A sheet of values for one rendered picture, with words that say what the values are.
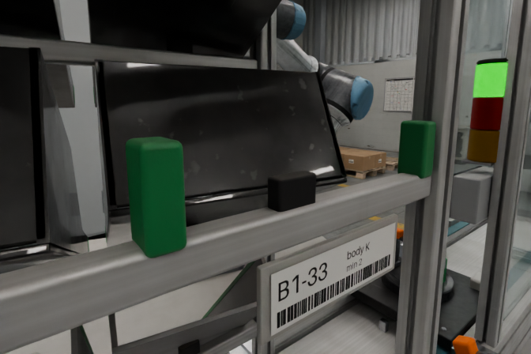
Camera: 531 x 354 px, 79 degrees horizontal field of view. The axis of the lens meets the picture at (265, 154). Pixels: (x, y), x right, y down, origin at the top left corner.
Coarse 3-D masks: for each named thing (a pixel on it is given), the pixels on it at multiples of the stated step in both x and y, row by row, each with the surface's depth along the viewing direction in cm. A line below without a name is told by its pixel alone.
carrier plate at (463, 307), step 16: (448, 272) 73; (368, 288) 67; (384, 288) 67; (464, 288) 67; (368, 304) 64; (384, 304) 61; (448, 304) 61; (464, 304) 61; (448, 320) 57; (464, 320) 57; (448, 336) 53
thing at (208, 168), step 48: (96, 96) 17; (144, 96) 15; (192, 96) 16; (240, 96) 18; (288, 96) 19; (192, 144) 16; (240, 144) 17; (288, 144) 18; (336, 144) 20; (192, 192) 15; (240, 192) 16
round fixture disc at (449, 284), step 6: (396, 270) 70; (384, 276) 68; (390, 276) 68; (396, 276) 68; (384, 282) 68; (390, 282) 66; (396, 282) 65; (444, 282) 66; (450, 282) 65; (390, 288) 66; (396, 288) 65; (444, 288) 63; (450, 288) 63; (444, 294) 62; (450, 294) 63; (444, 300) 62
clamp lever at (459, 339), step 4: (460, 336) 39; (464, 336) 39; (456, 340) 39; (460, 340) 39; (464, 340) 38; (468, 340) 38; (472, 340) 38; (456, 344) 38; (460, 344) 38; (464, 344) 38; (468, 344) 37; (472, 344) 38; (456, 348) 38; (460, 348) 38; (464, 348) 38; (468, 348) 37; (472, 348) 37; (476, 348) 38; (456, 352) 38; (460, 352) 38; (464, 352) 38; (468, 352) 37; (472, 352) 37; (476, 352) 38; (480, 352) 38; (484, 352) 37
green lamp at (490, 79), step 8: (480, 64) 49; (488, 64) 48; (496, 64) 47; (504, 64) 47; (480, 72) 49; (488, 72) 48; (496, 72) 47; (504, 72) 47; (480, 80) 49; (488, 80) 48; (496, 80) 47; (504, 80) 47; (480, 88) 49; (488, 88) 48; (496, 88) 48; (504, 88) 47; (480, 96) 49; (488, 96) 48; (496, 96) 48
